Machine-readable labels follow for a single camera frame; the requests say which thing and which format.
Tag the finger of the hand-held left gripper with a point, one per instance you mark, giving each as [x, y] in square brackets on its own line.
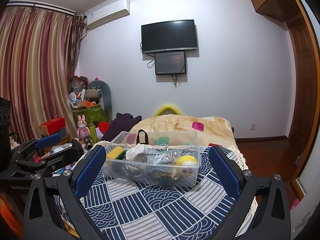
[48, 140]
[62, 156]

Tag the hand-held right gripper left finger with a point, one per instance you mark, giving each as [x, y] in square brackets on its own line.
[90, 170]

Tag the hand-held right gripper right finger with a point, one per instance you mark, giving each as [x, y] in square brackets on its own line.
[225, 172]

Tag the yellow green sponge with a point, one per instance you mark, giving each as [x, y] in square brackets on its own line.
[115, 153]

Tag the yellow felt ball toy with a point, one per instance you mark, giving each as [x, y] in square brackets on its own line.
[186, 161]

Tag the clear plastic storage box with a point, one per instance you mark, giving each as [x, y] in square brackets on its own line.
[155, 175]

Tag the pile of books and papers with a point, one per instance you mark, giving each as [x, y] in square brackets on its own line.
[62, 148]

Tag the red box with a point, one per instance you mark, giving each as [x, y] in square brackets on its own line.
[52, 125]

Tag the black cylindrical object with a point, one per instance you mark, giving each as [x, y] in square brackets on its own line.
[88, 143]

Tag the pink rabbit figure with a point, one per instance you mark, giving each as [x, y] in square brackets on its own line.
[83, 128]

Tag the green bottle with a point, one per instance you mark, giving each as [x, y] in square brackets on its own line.
[93, 133]

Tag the red cloth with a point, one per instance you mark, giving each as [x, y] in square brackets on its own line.
[103, 127]

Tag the beige fleece blanket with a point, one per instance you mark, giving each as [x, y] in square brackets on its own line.
[215, 127]

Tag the green storage box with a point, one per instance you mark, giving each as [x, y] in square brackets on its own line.
[92, 116]

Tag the dark purple cloth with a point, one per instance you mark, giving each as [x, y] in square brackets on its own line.
[122, 125]

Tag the striped red beige curtain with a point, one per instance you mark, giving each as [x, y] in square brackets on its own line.
[37, 75]

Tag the grey plush toy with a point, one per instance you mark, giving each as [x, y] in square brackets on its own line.
[105, 97]

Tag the navy patterned cloth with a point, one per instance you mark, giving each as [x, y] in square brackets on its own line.
[155, 210]

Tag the yellow plush cushion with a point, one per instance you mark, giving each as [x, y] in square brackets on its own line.
[168, 107]

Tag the white wardrobe door with stickers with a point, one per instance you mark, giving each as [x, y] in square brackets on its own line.
[316, 167]

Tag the brown wooden door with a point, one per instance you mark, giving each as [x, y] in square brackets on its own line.
[303, 92]

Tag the white air conditioner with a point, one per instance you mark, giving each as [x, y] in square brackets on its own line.
[110, 13]

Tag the white wall socket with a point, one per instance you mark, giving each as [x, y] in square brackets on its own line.
[253, 126]

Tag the small black wall monitor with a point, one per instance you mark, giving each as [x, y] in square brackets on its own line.
[170, 63]

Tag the curtain rail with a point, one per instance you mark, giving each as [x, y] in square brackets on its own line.
[42, 7]

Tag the large black wall television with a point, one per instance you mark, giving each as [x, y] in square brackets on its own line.
[168, 36]

